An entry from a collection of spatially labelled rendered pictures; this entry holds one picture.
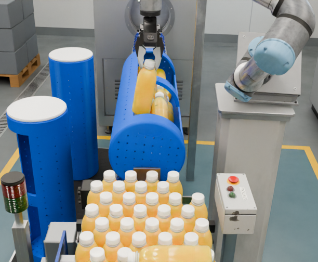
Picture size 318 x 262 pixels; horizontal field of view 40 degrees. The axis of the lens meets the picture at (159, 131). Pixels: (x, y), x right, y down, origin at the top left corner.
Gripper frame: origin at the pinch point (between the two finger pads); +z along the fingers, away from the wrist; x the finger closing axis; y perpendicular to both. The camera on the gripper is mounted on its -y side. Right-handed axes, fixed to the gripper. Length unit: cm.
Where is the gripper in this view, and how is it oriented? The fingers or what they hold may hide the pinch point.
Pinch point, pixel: (148, 67)
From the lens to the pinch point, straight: 160.8
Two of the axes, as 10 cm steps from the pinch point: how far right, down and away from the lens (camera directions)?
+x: -10.0, -0.2, -0.2
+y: -0.1, -4.9, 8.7
